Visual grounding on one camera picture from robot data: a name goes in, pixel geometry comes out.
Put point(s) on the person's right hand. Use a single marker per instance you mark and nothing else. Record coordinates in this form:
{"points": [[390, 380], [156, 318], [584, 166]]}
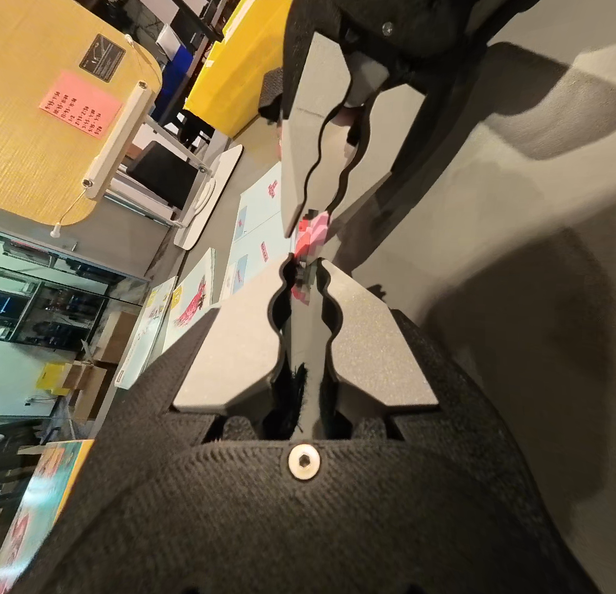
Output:
{"points": [[347, 116]]}

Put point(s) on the open light blue instruction booklet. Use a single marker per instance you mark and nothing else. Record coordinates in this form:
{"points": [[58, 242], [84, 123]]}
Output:
{"points": [[255, 209]]}

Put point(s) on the glass partition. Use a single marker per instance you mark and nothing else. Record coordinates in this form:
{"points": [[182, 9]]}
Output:
{"points": [[72, 286]]}

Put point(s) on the dark label plate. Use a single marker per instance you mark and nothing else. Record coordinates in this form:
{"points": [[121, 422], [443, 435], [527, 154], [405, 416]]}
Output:
{"points": [[102, 57]]}

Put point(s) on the grey desk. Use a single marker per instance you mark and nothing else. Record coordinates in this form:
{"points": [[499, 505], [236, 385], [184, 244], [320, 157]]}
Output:
{"points": [[433, 209]]}

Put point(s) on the blue crate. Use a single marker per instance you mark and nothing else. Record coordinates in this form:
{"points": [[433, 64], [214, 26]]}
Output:
{"points": [[185, 62]]}

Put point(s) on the yellow plastic bin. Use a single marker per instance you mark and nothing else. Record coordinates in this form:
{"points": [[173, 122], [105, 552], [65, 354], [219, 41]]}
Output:
{"points": [[240, 65]]}

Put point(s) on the pink red brick model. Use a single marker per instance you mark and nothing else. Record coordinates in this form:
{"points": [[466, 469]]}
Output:
{"points": [[315, 233]]}

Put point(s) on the closed instruction booklet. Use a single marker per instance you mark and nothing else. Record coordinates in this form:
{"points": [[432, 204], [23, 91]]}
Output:
{"points": [[192, 295]]}

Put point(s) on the white bar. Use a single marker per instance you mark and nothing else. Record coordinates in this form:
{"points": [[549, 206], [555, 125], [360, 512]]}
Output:
{"points": [[118, 139]]}

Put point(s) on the wooden board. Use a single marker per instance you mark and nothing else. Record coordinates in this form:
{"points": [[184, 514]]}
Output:
{"points": [[38, 170]]}

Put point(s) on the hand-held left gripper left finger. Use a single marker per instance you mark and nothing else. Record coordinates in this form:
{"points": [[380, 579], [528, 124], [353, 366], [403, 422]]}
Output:
{"points": [[226, 363]]}

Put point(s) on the yellow toy box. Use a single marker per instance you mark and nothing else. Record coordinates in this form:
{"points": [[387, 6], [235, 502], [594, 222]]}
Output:
{"points": [[38, 498]]}

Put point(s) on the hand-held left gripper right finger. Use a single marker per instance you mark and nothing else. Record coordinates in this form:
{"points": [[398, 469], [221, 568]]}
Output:
{"points": [[380, 363]]}

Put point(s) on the white instruction booklet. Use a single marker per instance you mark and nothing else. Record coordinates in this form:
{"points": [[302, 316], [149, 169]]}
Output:
{"points": [[144, 334]]}

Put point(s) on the pink sticky note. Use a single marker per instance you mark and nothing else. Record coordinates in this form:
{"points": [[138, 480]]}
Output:
{"points": [[79, 101]]}

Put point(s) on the brown cardboard box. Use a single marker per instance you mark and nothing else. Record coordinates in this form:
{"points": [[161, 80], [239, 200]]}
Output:
{"points": [[91, 382]]}

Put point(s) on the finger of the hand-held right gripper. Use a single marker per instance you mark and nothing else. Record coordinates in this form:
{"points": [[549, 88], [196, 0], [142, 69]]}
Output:
{"points": [[385, 132], [301, 137]]}

